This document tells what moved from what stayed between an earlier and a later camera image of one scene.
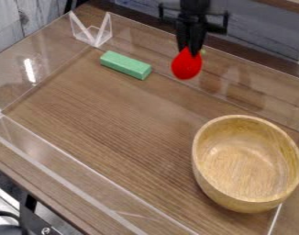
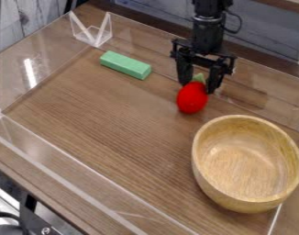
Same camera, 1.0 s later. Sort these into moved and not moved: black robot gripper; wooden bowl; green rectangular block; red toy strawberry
Moved: black robot gripper; red toy strawberry
Not moved: wooden bowl; green rectangular block
